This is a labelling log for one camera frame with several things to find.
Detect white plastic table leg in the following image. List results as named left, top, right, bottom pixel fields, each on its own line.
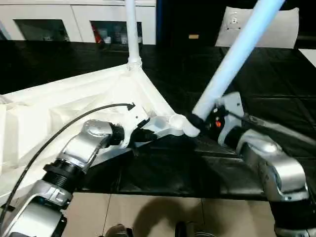
left=181, top=0, right=287, bottom=138
left=124, top=0, right=143, bottom=70

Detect white plastic table top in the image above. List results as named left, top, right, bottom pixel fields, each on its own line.
left=0, top=61, right=191, bottom=206

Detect black work mat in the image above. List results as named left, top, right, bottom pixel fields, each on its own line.
left=0, top=40, right=316, bottom=200

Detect black cabinet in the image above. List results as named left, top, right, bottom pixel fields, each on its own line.
left=155, top=0, right=316, bottom=48

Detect small bottles on shelf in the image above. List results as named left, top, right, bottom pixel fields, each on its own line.
left=90, top=21, right=128, bottom=45

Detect dark right robot foot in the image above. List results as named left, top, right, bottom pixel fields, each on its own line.
left=174, top=221, right=216, bottom=237

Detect white plastic bag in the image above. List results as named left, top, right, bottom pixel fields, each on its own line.
left=214, top=6, right=301, bottom=49

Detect white flat sheet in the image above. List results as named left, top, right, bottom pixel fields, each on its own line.
left=298, top=48, right=316, bottom=68

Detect white cabinet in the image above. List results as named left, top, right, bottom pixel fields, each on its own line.
left=0, top=0, right=158, bottom=46

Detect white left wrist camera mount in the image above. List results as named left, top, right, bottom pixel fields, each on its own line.
left=118, top=103, right=152, bottom=149

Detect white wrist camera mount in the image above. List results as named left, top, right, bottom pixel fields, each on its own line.
left=118, top=103, right=152, bottom=149
left=214, top=92, right=244, bottom=145

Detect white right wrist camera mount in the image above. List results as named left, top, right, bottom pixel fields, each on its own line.
left=214, top=92, right=244, bottom=145

